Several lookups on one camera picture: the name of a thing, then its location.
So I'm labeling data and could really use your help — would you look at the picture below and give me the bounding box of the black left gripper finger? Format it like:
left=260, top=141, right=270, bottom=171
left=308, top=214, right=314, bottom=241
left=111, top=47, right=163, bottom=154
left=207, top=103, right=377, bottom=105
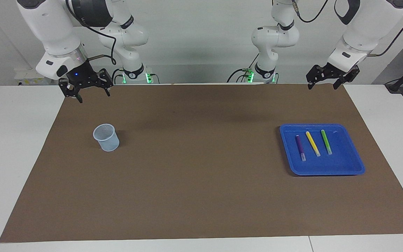
left=333, top=66, right=360, bottom=90
left=306, top=65, right=327, bottom=90

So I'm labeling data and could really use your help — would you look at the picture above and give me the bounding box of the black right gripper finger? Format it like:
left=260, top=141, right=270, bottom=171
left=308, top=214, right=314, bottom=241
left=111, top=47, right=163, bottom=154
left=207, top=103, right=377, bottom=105
left=98, top=69, right=114, bottom=97
left=58, top=78, right=83, bottom=104

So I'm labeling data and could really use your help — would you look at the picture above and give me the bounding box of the green marker pen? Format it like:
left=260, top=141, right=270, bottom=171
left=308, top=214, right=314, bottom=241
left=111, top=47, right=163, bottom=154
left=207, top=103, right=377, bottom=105
left=320, top=129, right=333, bottom=155

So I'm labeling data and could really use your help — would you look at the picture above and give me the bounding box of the yellow marker pen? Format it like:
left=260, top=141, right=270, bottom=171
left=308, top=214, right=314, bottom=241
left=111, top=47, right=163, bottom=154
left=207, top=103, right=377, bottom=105
left=305, top=131, right=321, bottom=157

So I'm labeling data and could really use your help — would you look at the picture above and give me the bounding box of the purple marker pen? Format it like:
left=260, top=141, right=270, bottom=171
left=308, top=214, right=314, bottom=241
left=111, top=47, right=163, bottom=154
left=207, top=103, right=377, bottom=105
left=295, top=135, right=307, bottom=162

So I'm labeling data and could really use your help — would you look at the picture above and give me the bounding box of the blue plastic tray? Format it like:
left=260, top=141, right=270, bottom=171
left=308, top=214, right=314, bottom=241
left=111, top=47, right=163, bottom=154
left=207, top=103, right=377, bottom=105
left=280, top=124, right=366, bottom=176

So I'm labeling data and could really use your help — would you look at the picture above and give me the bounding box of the translucent plastic pen cup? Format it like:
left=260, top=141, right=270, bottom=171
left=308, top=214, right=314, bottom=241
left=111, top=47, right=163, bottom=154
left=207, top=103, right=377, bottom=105
left=93, top=124, right=120, bottom=152

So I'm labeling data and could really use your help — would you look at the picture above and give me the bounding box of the brown table mat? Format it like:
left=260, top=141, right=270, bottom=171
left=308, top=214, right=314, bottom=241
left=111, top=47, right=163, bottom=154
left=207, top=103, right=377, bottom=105
left=0, top=83, right=403, bottom=243

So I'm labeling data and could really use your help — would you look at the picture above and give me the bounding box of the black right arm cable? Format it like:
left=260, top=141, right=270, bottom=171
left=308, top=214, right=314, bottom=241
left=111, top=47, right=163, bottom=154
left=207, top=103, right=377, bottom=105
left=65, top=0, right=117, bottom=65

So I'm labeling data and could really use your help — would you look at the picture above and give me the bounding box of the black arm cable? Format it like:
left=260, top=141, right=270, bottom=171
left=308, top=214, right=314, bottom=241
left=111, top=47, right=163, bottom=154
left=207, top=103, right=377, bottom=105
left=65, top=0, right=117, bottom=65
left=292, top=0, right=403, bottom=57

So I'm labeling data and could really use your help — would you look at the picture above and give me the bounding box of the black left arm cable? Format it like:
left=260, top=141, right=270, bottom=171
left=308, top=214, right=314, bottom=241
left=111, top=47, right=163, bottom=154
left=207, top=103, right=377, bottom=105
left=292, top=0, right=403, bottom=57

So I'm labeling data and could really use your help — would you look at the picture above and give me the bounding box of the white wall power strip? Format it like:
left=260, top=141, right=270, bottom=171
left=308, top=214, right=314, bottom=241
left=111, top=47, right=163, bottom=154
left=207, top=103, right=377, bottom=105
left=14, top=68, right=53, bottom=85

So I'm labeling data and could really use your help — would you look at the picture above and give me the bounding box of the black left base cable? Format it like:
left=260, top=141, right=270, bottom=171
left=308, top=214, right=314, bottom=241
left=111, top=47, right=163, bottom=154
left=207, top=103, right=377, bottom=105
left=227, top=52, right=260, bottom=83

